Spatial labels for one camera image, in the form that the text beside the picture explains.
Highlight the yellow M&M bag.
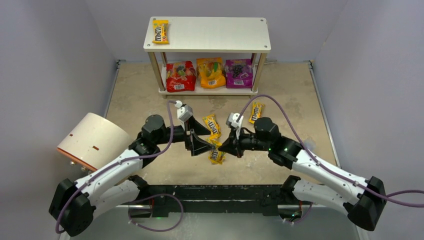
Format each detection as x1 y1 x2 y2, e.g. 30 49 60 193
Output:
152 19 169 45
248 102 265 124
203 113 222 140
207 139 225 165

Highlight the red mixed fruit candy bag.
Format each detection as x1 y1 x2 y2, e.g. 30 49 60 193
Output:
165 61 197 93

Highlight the orange mango candy bag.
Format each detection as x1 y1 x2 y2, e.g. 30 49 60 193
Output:
196 57 226 89

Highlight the purple grape candy bag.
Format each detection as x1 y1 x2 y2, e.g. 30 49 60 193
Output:
224 58 254 89

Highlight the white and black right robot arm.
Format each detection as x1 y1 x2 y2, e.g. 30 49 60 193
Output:
218 113 387 231

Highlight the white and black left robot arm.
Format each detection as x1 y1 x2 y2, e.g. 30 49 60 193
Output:
48 113 213 237

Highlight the white two-tier shelf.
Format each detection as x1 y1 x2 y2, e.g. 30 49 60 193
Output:
143 16 272 98

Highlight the white cylinder with copper rim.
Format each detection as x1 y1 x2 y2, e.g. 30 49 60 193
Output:
57 112 132 172

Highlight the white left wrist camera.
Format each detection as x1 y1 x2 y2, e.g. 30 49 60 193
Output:
174 100 193 123

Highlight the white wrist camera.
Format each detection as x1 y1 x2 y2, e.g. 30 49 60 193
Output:
174 100 193 123
226 112 244 140

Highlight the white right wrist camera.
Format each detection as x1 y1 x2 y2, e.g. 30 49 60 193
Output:
226 112 244 140

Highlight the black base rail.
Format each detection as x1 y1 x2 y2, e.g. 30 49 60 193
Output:
116 184 314 219

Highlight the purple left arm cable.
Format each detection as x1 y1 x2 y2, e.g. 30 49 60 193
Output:
54 100 176 235

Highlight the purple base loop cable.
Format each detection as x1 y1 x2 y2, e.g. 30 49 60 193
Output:
127 193 185 233

